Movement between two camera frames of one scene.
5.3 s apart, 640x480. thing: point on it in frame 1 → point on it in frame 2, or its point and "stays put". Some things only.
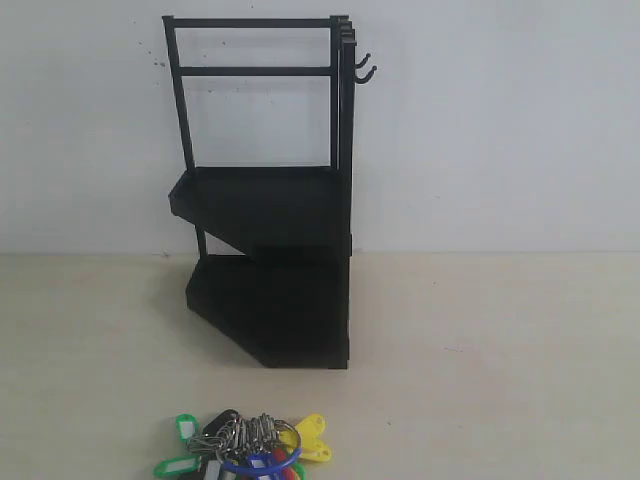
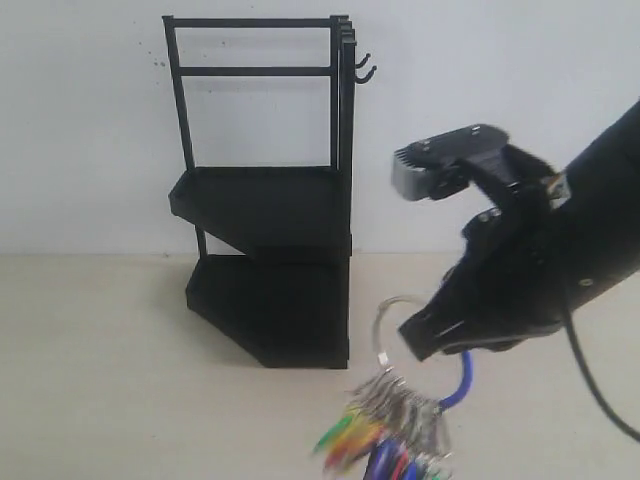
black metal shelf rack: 287,303 stays put
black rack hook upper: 363,62 stays put
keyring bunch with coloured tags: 230,446 → 392,431
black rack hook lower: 366,78 stays put
